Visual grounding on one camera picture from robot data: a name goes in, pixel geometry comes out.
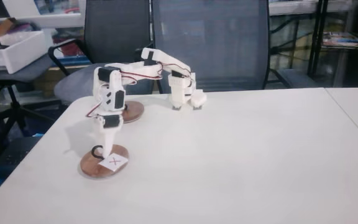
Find plain wooden lid black loop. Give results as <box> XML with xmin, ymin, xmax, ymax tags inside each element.
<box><xmin>121</xmin><ymin>100</ymin><xmax>145</xmax><ymax>124</ymax></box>

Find wooden lid with red cross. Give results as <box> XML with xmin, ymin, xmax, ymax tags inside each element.
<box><xmin>79</xmin><ymin>144</ymin><xmax>130</xmax><ymax>180</ymax></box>

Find black chair holding box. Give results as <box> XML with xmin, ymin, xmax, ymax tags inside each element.
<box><xmin>0</xmin><ymin>40</ymin><xmax>65</xmax><ymax>156</ymax></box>

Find black metal shelf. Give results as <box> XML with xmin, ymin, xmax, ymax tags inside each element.
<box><xmin>268</xmin><ymin>0</ymin><xmax>358</xmax><ymax>88</ymax></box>

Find white box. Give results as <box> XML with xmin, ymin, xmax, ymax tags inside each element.
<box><xmin>0</xmin><ymin>30</ymin><xmax>50</xmax><ymax>75</ymax></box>

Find office chair with grey seat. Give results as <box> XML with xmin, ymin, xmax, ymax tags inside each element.
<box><xmin>47</xmin><ymin>0</ymin><xmax>157</xmax><ymax>105</ymax></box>

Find office chair with mesh back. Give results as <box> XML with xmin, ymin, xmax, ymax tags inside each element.
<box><xmin>150</xmin><ymin>0</ymin><xmax>272</xmax><ymax>95</ymax></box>

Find stack of magazines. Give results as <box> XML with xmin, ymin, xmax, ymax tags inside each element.
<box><xmin>321</xmin><ymin>30</ymin><xmax>358</xmax><ymax>50</ymax></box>

